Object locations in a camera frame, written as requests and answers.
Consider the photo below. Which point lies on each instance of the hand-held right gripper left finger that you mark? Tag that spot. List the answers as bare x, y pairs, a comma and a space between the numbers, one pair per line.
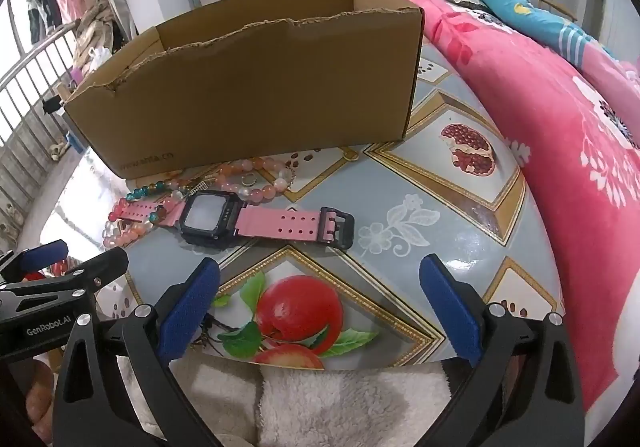
187, 312

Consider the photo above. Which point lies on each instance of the red plastic item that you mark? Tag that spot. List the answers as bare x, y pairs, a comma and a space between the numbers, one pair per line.
55, 269

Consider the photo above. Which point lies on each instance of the person's left hand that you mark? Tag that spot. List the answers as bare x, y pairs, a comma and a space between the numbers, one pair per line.
39, 392

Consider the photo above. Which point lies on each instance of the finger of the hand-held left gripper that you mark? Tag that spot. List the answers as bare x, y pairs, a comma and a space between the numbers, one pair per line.
45, 254
105, 269

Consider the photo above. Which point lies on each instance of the white fluffy clothing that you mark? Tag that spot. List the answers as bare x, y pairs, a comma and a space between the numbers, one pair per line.
325, 407

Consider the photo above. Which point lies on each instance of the brown cardboard box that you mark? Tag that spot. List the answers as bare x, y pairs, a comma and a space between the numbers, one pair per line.
260, 92

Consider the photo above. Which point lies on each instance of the pink floral blanket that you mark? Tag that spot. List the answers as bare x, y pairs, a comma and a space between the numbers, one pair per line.
550, 137

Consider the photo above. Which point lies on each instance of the dark hanging garment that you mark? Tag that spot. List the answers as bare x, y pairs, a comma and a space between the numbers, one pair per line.
42, 9

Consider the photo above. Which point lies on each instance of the silver hair clip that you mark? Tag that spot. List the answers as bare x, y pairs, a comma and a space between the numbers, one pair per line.
197, 188

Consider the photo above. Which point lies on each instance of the pile of clothes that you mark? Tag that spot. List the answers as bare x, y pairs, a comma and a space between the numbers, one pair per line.
97, 27

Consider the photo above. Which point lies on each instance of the metal railing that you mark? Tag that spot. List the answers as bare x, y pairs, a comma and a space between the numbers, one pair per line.
25, 92

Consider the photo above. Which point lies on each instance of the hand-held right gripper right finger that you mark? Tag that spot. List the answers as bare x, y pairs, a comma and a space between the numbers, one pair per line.
450, 307

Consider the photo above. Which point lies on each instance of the wooden chair back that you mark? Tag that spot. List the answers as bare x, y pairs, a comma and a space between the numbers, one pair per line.
557, 7

